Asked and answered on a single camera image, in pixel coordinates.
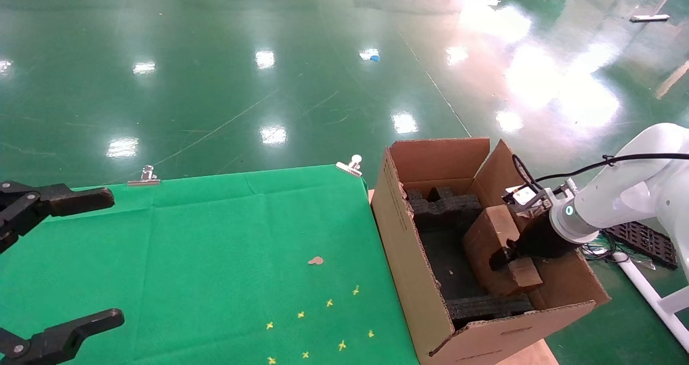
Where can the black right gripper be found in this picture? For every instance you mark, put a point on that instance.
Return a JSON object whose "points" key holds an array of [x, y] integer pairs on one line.
{"points": [[541, 241]]}

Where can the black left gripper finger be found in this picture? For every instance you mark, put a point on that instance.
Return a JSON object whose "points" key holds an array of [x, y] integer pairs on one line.
{"points": [[70, 201], [64, 338]]}

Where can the small cardboard box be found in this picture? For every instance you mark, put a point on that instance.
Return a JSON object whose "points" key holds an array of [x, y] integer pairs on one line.
{"points": [[484, 236]]}

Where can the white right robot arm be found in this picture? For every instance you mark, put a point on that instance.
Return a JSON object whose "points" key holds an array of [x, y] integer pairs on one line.
{"points": [[630, 187]]}

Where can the black foam carton liner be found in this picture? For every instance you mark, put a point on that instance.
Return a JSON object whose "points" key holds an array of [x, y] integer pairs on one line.
{"points": [[447, 262]]}

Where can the big open cardboard carton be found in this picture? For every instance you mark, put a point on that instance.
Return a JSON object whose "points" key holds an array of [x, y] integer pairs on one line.
{"points": [[409, 257]]}

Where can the small cardboard scrap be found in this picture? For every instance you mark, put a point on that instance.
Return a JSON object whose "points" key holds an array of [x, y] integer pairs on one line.
{"points": [[316, 260]]}

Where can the long black foam block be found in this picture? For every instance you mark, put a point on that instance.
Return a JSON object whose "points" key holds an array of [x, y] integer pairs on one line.
{"points": [[490, 307]]}

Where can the notched black foam block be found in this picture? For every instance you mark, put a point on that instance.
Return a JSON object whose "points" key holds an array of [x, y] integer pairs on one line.
{"points": [[447, 211]]}

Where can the silver binder clip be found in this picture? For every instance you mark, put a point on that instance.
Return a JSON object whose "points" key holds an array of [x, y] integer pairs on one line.
{"points": [[144, 181], [350, 167]]}

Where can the large green table cloth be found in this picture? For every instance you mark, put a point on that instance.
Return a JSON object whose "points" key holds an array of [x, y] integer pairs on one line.
{"points": [[188, 257]]}

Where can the black grid tray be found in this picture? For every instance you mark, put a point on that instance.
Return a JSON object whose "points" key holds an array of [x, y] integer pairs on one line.
{"points": [[646, 244]]}

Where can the white pipe stand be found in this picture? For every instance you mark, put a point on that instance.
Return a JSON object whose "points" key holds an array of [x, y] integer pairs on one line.
{"points": [[646, 289]]}

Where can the white floor bar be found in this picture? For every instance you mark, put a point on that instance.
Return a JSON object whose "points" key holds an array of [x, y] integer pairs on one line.
{"points": [[648, 18]]}

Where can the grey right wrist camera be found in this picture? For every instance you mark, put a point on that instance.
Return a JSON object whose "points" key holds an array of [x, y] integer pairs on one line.
{"points": [[522, 195]]}

